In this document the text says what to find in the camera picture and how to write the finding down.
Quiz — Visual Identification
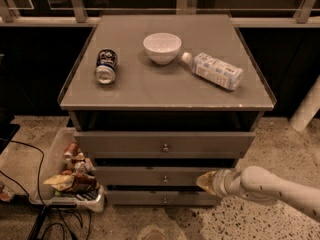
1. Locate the clear plastic storage bin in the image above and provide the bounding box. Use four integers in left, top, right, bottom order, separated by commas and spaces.
29, 127, 105, 213

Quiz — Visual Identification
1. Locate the white plastic bottle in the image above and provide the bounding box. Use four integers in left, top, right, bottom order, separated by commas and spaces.
182, 52, 243, 91

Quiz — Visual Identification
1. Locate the white post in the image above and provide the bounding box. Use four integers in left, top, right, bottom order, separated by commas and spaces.
289, 76, 320, 132

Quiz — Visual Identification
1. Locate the black furniture edge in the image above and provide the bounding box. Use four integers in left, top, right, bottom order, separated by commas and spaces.
0, 108, 20, 154

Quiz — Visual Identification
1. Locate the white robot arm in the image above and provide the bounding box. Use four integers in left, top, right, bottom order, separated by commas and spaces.
196, 166, 320, 222

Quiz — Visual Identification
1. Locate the orange snack can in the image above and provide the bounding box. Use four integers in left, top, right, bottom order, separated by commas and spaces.
63, 142, 79, 159

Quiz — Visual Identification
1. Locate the brown snack bag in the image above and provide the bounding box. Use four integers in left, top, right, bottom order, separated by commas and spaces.
44, 173, 99, 193

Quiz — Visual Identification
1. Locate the white ceramic bowl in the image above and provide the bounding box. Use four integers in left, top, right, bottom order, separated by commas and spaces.
143, 33, 182, 65

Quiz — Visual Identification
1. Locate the red white object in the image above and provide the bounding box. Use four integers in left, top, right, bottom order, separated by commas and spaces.
0, 182, 15, 202

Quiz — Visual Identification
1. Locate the black cable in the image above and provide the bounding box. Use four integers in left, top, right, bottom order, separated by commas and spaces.
0, 137, 93, 240

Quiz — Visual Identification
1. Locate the grey drawer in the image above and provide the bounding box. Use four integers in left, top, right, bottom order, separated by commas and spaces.
105, 190, 221, 207
74, 131, 255, 159
94, 167, 215, 186

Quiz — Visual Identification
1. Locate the blue soda can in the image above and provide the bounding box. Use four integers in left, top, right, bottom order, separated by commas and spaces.
95, 48, 118, 84

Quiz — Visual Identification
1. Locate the metal window railing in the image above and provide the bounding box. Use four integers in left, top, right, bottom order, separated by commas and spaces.
0, 0, 320, 28

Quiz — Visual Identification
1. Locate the grey drawer cabinet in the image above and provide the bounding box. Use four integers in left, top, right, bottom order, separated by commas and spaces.
56, 13, 278, 160

